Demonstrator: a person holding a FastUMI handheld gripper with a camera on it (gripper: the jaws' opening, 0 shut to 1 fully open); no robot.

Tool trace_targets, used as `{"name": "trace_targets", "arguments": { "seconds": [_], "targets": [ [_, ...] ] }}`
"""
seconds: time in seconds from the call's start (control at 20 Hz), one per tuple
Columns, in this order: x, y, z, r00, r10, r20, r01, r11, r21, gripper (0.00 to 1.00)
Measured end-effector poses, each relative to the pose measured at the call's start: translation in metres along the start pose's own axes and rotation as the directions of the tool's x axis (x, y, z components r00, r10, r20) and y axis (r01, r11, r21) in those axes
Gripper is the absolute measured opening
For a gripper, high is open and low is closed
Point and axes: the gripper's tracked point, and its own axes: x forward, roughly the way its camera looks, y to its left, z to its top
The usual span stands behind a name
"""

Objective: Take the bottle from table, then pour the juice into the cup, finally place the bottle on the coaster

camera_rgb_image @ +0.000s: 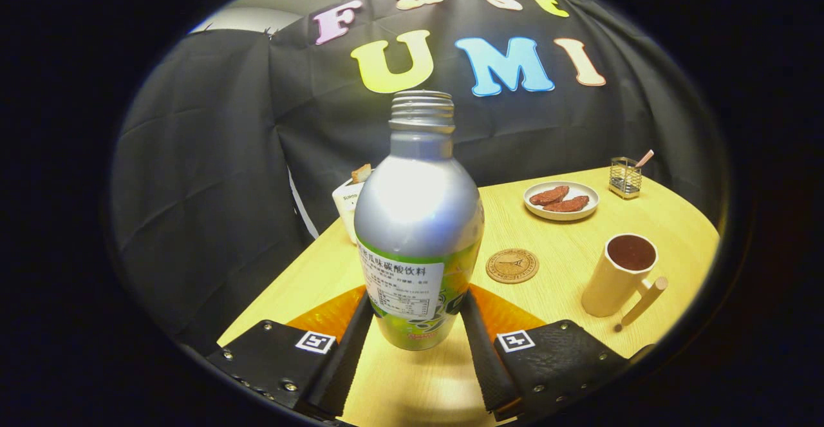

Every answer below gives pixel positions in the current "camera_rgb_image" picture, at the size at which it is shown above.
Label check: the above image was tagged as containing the white toaster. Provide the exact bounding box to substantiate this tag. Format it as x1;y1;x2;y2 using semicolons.
332;179;366;246

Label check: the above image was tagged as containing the white round plate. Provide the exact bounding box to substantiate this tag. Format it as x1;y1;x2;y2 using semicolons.
523;181;600;222

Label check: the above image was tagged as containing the black backdrop cloth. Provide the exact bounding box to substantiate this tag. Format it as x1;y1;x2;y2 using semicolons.
109;0;728;350

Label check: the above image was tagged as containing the small wire mesh holder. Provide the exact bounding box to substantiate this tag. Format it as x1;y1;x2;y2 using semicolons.
609;157;643;200

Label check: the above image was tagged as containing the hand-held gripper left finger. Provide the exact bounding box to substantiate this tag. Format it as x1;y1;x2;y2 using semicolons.
206;285;375;420

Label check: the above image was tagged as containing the brown sausage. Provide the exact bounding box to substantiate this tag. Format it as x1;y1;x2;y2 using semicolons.
543;195;590;213
529;185;570;206

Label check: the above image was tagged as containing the light wooden table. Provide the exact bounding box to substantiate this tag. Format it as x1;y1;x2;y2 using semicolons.
217;167;720;427

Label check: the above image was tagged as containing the silver green-label juice bottle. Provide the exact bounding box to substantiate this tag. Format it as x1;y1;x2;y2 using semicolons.
353;90;485;352

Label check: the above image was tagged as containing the cream cup with wooden handle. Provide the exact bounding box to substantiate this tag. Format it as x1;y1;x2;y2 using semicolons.
581;233;669;332

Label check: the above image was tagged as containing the round cork coaster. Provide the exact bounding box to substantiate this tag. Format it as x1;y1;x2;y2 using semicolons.
485;248;540;285

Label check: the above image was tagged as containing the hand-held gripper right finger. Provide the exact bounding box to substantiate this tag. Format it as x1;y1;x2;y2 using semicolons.
458;284;654;422

